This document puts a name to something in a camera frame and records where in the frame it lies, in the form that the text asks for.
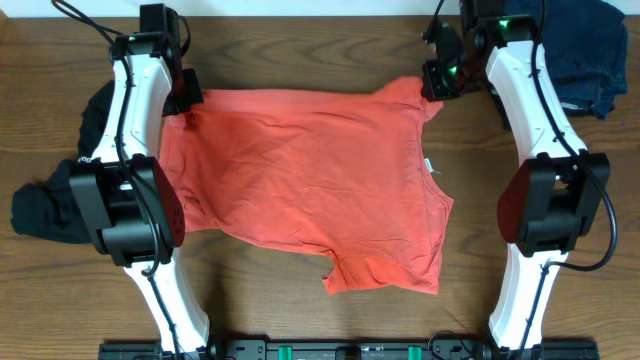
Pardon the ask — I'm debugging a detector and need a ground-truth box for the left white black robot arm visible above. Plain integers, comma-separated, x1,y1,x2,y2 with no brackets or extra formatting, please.
70,3,216,359

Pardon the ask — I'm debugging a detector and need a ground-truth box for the black t-shirt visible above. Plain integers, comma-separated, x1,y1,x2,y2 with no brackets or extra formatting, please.
11,81,114,244

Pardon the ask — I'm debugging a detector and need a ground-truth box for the folded black garment white print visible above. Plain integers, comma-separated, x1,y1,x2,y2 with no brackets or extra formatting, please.
487,85,593,131

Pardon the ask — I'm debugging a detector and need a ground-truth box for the red orange t-shirt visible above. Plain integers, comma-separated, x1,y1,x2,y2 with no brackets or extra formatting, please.
160,77,453,294

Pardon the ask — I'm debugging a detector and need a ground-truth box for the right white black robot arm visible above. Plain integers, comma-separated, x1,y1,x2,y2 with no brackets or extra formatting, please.
422,0,613,359

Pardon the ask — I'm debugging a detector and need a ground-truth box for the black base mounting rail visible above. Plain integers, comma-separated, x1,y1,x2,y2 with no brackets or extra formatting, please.
98,335,601,360

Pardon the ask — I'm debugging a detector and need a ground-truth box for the folded navy blue garment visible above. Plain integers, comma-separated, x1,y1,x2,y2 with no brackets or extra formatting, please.
505,0,628,120

